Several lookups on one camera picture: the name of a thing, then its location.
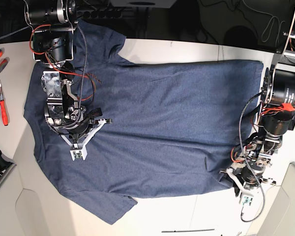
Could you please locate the white power strip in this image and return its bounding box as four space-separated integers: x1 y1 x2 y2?
77 8 136 20

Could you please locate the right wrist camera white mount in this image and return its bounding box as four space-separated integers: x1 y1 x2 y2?
61 118 110 161

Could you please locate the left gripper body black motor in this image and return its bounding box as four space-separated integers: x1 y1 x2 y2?
230 163 276 194

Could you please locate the blue grey t-shirt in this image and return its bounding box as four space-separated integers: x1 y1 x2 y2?
24 22 263 224

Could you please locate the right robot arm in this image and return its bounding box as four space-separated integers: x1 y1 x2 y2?
24 0 111 150

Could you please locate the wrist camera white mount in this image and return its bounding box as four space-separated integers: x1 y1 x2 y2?
61 118 110 161
226 168 254 206

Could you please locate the red handled screwdriver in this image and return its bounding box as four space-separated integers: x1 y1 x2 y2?
0 81 9 126

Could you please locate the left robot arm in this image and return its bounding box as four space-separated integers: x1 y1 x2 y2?
230 0 295 195

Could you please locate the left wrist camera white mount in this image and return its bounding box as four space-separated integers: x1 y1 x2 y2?
226 168 254 206

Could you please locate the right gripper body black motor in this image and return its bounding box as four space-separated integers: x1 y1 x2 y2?
45 113 113 147

